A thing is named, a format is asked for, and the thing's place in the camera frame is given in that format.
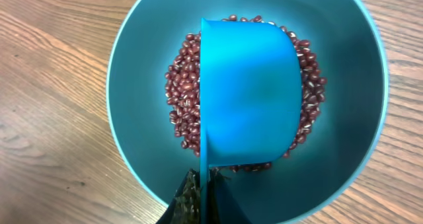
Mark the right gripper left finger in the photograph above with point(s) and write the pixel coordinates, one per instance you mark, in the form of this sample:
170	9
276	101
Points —
185	205

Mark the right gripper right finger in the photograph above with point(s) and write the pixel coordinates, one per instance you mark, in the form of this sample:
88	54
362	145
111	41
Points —
222	206

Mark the blue plastic measuring scoop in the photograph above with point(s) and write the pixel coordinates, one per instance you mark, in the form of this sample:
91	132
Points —
250	96

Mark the teal metal bowl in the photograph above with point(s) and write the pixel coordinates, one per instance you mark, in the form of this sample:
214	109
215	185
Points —
350	55

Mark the red adzuki beans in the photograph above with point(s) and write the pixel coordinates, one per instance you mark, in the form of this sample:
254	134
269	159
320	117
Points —
182	90

